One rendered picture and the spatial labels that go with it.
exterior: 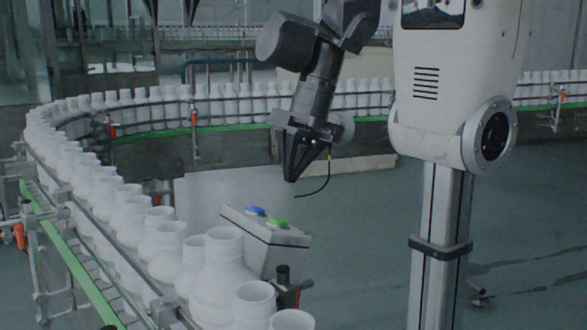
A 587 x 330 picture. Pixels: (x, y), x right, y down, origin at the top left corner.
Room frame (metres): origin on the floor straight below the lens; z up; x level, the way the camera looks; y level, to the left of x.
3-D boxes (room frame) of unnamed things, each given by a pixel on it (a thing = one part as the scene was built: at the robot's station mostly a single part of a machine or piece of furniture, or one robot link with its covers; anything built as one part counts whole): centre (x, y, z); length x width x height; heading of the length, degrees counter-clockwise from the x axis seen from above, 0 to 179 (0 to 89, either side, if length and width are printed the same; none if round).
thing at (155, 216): (0.58, 0.17, 1.08); 0.06 x 0.06 x 0.17
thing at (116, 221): (0.68, 0.24, 1.08); 0.06 x 0.06 x 0.17
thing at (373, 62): (4.89, -0.41, 0.59); 1.10 x 0.62 x 1.18; 109
